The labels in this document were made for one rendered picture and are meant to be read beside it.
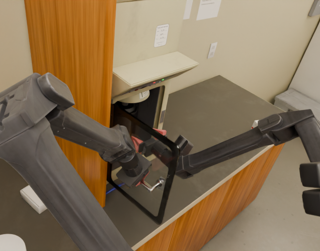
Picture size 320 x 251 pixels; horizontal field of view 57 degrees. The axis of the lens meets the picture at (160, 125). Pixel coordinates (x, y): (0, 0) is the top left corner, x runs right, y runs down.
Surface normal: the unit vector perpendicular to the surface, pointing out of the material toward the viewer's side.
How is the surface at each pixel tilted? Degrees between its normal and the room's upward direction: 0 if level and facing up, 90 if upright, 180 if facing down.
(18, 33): 90
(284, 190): 0
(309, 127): 53
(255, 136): 60
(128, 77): 0
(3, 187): 0
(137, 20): 90
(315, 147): 48
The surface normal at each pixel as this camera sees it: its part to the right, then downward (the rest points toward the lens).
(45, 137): 0.96, -0.26
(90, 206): 0.88, -0.46
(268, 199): 0.15, -0.78
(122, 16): 0.68, 0.52
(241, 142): -0.65, -0.41
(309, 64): -0.72, 0.33
